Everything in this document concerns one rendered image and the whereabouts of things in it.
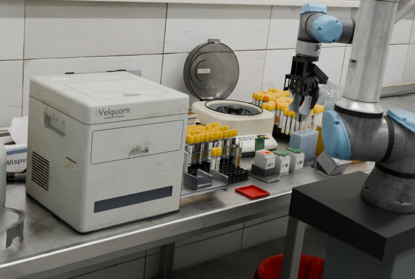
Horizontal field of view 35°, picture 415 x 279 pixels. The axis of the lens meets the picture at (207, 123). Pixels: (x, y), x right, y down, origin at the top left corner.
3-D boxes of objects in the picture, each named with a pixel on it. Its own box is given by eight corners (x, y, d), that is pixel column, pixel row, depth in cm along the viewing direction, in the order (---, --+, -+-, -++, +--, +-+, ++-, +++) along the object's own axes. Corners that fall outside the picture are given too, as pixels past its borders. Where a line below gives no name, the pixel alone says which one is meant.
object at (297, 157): (293, 173, 199) (296, 152, 197) (282, 168, 202) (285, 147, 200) (302, 171, 201) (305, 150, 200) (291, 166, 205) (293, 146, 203)
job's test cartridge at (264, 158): (264, 176, 190) (267, 155, 188) (252, 171, 193) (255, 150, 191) (273, 173, 192) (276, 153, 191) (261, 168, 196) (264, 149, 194)
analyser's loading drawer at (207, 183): (166, 205, 160) (168, 185, 159) (150, 195, 165) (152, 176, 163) (227, 191, 173) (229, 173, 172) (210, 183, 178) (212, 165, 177)
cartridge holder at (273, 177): (267, 183, 188) (269, 171, 187) (245, 173, 194) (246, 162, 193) (280, 180, 192) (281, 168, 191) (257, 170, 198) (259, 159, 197)
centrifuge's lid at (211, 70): (190, 38, 222) (178, 37, 229) (188, 111, 226) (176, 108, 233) (242, 39, 233) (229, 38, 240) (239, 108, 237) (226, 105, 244)
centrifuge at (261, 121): (227, 159, 205) (231, 122, 202) (180, 132, 229) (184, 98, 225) (287, 153, 218) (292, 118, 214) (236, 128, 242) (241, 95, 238)
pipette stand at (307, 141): (300, 167, 205) (305, 137, 202) (282, 161, 209) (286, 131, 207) (318, 162, 212) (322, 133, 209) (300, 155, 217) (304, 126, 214)
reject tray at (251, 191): (252, 199, 175) (252, 197, 174) (234, 191, 179) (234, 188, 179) (269, 195, 179) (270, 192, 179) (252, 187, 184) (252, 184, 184)
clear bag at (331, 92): (320, 118, 269) (325, 85, 265) (299, 107, 284) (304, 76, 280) (360, 117, 277) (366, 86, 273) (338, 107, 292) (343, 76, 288)
